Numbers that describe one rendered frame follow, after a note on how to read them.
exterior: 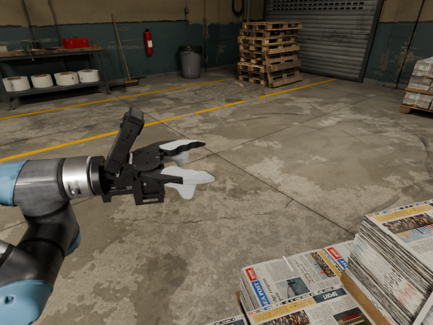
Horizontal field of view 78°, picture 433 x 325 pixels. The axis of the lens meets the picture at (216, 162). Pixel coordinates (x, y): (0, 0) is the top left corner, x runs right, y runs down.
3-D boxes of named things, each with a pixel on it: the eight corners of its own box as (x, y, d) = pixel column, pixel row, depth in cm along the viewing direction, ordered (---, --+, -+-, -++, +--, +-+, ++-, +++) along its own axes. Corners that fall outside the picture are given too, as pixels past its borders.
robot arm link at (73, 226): (26, 280, 47) (1, 234, 42) (48, 235, 57) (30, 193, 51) (73, 273, 48) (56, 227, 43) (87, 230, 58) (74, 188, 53)
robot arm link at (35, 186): (20, 193, 51) (4, 153, 47) (82, 187, 53) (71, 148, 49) (0, 220, 44) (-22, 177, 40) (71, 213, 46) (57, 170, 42)
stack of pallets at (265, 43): (267, 73, 760) (272, 21, 697) (296, 78, 699) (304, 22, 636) (234, 80, 681) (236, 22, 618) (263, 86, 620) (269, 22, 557)
